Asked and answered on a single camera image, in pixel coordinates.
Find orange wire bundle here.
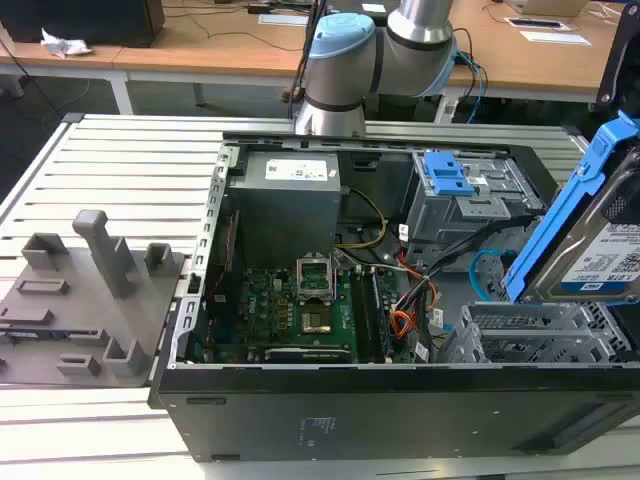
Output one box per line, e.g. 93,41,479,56
392,308,422,347

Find black graphics card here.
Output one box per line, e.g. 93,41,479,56
263,346,354,365

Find blue cable behind arm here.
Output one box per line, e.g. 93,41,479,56
455,49,490,124

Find hard disk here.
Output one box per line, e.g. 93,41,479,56
502,112,640,306

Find thin red wire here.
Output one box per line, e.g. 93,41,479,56
208,209,241,297

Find black computer tower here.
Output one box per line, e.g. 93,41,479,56
0,0,166,49

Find black open PC case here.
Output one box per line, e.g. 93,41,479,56
148,130,640,464

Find RAM slot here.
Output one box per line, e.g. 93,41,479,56
350,267,374,364

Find grey parts rack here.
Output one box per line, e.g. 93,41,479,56
0,209,187,387

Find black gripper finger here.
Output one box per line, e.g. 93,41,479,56
606,158,640,225

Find wooden desk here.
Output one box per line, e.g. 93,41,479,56
0,0,624,115

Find blue disk wire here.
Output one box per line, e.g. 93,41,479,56
472,248,516,304

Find crumpled white paper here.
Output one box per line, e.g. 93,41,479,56
39,27,94,59

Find RAM stick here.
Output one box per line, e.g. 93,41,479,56
372,269,393,357

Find yellow and black wire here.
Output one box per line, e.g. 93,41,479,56
335,187,389,250

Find grey optical drive cage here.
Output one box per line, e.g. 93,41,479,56
405,149,546,272

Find blue plastic drive latch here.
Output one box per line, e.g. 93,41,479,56
422,151,475,197

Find desk cable grommet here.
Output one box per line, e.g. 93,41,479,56
503,16,574,32
258,13,312,26

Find black cables along arm base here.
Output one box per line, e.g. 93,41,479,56
287,0,332,122

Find grey metal disk bay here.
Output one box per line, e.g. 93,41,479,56
439,301,632,366

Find CPU socket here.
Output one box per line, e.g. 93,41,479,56
298,304,335,337

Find black cable bundle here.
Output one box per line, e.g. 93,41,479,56
399,213,544,306

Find grey power supply unit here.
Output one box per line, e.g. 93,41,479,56
227,151,344,271

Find green motherboard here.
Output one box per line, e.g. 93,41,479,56
202,264,416,365

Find white paper sheet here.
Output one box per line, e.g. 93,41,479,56
518,29,592,47

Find metal socket cover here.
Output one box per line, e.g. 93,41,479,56
296,253,335,306

